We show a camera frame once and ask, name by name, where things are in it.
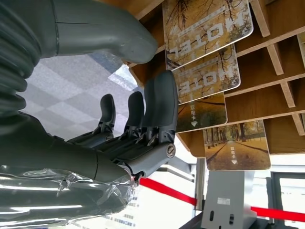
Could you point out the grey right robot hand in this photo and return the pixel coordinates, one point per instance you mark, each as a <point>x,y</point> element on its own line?
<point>59,155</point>

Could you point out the grey kiosk stand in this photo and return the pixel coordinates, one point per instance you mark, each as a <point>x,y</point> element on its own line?
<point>224,189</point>

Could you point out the wooden card organizer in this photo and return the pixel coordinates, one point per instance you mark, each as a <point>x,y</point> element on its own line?
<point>262,98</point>

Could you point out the silver stanchion post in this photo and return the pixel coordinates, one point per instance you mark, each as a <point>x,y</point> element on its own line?
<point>199,183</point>

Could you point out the red barrier belt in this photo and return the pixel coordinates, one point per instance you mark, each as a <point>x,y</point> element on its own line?
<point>279,214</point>
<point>166,189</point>

